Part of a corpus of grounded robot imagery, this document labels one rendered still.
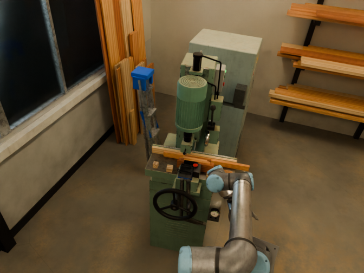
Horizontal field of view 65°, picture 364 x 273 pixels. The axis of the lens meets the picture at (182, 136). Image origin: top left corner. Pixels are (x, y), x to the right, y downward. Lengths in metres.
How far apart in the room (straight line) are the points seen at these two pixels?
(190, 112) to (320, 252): 1.84
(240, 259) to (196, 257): 0.14
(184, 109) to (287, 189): 1.94
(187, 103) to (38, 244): 1.82
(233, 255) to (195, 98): 0.93
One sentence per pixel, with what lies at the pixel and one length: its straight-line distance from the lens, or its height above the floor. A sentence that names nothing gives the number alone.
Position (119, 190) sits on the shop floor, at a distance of 3.03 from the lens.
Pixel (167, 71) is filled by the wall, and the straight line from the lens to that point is 4.47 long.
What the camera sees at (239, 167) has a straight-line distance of 1.99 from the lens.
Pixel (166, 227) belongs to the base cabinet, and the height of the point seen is 0.31.
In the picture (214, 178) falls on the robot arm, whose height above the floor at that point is 1.22.
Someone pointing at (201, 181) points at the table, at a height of 0.88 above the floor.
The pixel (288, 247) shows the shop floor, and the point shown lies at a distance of 2.86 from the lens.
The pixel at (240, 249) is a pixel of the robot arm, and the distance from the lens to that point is 1.01.
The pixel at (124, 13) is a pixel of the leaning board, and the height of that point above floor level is 1.42.
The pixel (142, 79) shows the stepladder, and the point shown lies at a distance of 2.54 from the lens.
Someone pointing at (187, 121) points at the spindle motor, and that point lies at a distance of 1.72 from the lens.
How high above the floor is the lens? 2.24
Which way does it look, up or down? 37 degrees down
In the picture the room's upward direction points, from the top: 4 degrees clockwise
